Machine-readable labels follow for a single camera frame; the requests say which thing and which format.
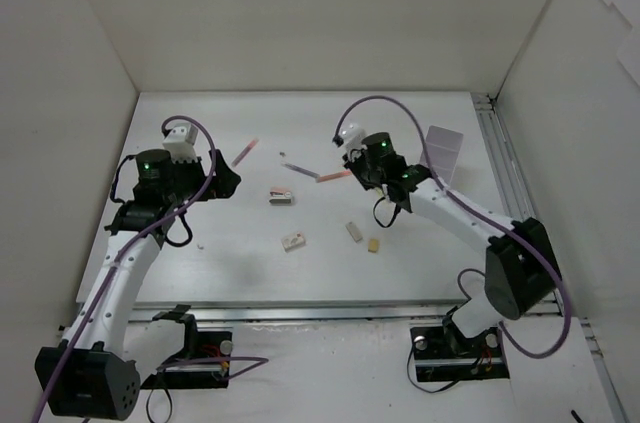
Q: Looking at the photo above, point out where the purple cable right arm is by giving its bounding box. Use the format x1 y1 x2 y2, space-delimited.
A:
335 95 573 359

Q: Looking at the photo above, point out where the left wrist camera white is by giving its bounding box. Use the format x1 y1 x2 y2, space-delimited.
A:
163 123 198 163

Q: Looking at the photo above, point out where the eraser with pink sleeve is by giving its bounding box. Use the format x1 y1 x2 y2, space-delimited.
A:
268 187 295 206

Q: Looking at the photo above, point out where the aluminium rail frame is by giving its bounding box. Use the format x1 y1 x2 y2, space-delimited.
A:
115 92 613 422

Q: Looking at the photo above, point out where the black object bottom right corner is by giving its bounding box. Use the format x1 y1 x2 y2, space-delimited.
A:
570 409 585 423

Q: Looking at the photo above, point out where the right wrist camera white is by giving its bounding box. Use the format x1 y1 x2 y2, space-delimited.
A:
332 123 367 155

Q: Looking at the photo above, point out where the pink highlighter pen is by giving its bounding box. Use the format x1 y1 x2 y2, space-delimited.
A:
231 138 259 167

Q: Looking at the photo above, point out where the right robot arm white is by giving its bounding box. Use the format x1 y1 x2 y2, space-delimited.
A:
333 126 562 355

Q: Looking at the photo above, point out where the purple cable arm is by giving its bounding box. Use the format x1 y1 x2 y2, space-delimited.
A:
335 95 573 359
32 115 271 423

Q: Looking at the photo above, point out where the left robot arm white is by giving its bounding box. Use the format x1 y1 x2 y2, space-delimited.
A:
32 149 241 421

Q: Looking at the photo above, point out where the small tan eraser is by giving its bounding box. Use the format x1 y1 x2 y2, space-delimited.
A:
368 239 379 253

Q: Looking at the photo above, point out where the white worn eraser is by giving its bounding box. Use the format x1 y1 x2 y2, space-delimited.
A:
345 221 363 243

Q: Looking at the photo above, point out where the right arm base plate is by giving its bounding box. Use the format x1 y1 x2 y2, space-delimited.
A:
408 326 510 386

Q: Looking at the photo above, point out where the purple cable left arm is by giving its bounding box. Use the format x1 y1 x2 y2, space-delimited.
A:
32 115 271 423

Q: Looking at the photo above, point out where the black cable right base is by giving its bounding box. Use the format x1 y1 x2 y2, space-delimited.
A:
404 342 481 391

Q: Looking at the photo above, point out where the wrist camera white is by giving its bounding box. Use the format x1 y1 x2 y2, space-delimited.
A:
332 123 367 155
163 123 198 163

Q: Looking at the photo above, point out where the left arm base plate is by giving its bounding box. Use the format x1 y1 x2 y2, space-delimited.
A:
142 329 233 390

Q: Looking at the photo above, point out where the black cable base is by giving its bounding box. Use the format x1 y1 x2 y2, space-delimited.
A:
144 367 177 421
404 342 481 391

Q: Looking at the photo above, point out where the white eraser red logo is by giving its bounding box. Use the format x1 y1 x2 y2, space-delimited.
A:
281 232 306 252

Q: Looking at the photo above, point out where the clear divided organizer container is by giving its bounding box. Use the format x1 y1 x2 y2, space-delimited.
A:
420 125 464 185

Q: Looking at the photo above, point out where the orange highlighter pen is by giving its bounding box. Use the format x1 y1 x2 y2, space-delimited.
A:
315 170 352 183

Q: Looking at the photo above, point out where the black cable left base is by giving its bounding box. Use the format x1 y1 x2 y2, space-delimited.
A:
144 367 177 421

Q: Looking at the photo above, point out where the dark purple pen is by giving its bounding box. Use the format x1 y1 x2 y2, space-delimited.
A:
281 162 320 179

